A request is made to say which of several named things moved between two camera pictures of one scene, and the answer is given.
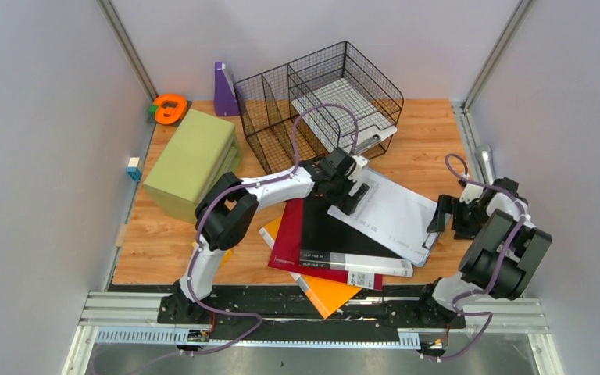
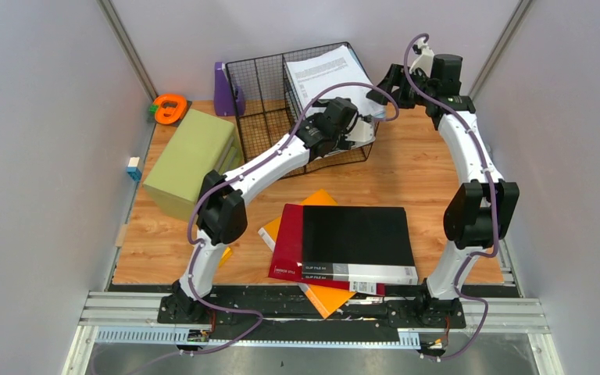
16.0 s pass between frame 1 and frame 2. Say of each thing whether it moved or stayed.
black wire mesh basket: moved
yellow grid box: stayed
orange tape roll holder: stayed
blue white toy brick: stayed
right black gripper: moved
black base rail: stayed
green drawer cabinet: stayed
